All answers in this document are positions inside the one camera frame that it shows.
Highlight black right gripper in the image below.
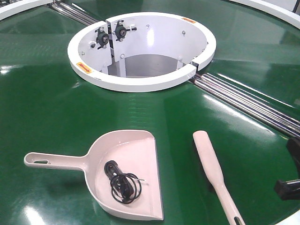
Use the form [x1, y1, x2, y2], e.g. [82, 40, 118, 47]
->
[274, 137, 300, 200]

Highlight beige hand broom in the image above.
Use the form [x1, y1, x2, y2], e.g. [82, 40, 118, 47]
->
[193, 130, 245, 225]

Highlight beige plastic dustpan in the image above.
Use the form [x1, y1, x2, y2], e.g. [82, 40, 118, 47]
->
[24, 130, 164, 221]

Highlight black usb cable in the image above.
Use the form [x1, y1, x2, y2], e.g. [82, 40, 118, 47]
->
[104, 160, 146, 204]

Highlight rear chrome conveyor rollers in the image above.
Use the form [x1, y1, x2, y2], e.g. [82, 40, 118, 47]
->
[48, 0, 99, 26]

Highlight white outer rim right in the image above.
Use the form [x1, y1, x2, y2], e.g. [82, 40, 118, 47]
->
[232, 0, 300, 29]

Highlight white rim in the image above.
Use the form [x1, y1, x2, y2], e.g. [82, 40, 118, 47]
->
[232, 0, 300, 29]
[0, 0, 53, 20]

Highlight rear orange arrow sticker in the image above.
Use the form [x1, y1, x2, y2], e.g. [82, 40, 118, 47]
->
[182, 17, 196, 23]

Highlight orange arrow sticker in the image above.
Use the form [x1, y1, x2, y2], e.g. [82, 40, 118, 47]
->
[76, 62, 92, 74]
[182, 17, 196, 23]

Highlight front orange arrow sticker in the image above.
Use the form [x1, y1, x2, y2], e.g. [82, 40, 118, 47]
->
[76, 62, 92, 74]

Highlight white outer rim left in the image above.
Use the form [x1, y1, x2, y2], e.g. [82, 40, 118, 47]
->
[0, 0, 53, 20]

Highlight white central conveyor ring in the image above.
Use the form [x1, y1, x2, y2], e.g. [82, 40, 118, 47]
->
[67, 12, 217, 93]

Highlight right black bearing mount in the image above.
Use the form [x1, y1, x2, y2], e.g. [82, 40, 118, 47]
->
[112, 20, 137, 42]

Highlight black bearing mount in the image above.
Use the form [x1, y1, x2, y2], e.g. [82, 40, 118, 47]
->
[95, 27, 109, 50]
[112, 20, 137, 42]

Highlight left black bearing mount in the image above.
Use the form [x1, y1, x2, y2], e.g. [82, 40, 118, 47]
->
[95, 27, 109, 50]

